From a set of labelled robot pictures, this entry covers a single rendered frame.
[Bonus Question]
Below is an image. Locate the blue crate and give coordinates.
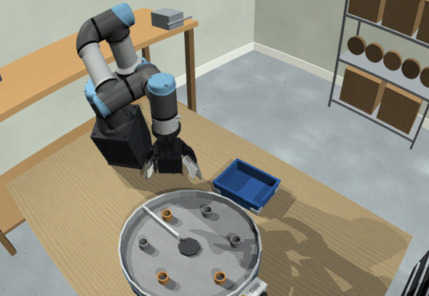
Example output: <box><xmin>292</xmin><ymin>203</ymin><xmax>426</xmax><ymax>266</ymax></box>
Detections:
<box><xmin>212</xmin><ymin>158</ymin><xmax>281</xmax><ymax>216</ymax></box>

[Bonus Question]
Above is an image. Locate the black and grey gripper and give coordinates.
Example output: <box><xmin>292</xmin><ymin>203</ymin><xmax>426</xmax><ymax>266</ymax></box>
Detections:
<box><xmin>144</xmin><ymin>122</ymin><xmax>202</xmax><ymax>179</ymax></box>

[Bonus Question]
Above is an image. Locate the grey metal sleeve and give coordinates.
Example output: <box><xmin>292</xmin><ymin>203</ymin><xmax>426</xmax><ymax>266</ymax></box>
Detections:
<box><xmin>138</xmin><ymin>238</ymin><xmax>149</xmax><ymax>251</ymax></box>
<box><xmin>230</xmin><ymin>235</ymin><xmax>242</xmax><ymax>249</ymax></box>
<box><xmin>202</xmin><ymin>206</ymin><xmax>213</xmax><ymax>219</ymax></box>

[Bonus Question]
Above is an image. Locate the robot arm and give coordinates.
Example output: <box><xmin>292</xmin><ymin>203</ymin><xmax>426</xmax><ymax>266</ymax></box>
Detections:
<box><xmin>76</xmin><ymin>3</ymin><xmax>181</xmax><ymax>136</ymax></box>

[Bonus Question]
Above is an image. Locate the bronze bushing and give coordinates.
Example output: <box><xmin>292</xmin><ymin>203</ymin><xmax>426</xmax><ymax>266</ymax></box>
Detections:
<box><xmin>162</xmin><ymin>209</ymin><xmax>173</xmax><ymax>222</ymax></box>
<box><xmin>214</xmin><ymin>271</ymin><xmax>226</xmax><ymax>285</ymax></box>
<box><xmin>157</xmin><ymin>271</ymin><xmax>169</xmax><ymax>285</ymax></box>

